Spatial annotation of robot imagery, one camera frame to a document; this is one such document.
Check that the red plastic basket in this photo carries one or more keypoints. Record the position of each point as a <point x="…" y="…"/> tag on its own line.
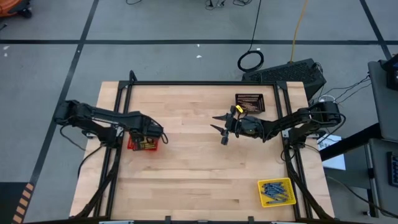
<point x="154" y="147"/>

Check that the white paper sheet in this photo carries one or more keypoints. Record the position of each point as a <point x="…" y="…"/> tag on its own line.
<point x="334" y="161"/>

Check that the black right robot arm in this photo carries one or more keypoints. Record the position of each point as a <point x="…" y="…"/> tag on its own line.
<point x="298" y="121"/>

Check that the orange wheeled cart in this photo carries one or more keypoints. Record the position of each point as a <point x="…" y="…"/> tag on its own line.
<point x="11" y="6"/>

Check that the black mat with hazard edge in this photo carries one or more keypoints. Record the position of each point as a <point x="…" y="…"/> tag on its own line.
<point x="9" y="205"/>

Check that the yellow plastic basket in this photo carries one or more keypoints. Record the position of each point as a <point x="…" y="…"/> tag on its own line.
<point x="290" y="186"/>

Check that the black desk device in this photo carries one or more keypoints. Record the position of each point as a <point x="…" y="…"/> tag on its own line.
<point x="392" y="77"/>

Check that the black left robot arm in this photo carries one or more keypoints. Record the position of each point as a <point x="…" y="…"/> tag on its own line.
<point x="102" y="119"/>

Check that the black diagonal beam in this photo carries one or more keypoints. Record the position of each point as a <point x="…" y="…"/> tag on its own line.
<point x="351" y="141"/>

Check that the grey desk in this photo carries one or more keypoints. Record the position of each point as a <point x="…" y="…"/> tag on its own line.
<point x="382" y="109"/>
<point x="377" y="174"/>

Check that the brown crayon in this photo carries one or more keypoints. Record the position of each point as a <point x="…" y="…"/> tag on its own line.
<point x="252" y="108"/>
<point x="250" y="104"/>

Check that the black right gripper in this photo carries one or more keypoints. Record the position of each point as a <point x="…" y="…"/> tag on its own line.
<point x="245" y="126"/>

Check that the black plastic basket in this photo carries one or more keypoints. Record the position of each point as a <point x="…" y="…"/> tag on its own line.
<point x="248" y="98"/>

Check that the black keyboard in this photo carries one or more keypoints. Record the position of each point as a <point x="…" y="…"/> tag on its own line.
<point x="393" y="169"/>
<point x="286" y="74"/>

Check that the black aluminium table frame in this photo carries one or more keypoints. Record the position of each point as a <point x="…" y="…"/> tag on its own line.
<point x="202" y="83"/>

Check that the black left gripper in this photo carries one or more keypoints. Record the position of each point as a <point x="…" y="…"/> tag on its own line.
<point x="149" y="129"/>

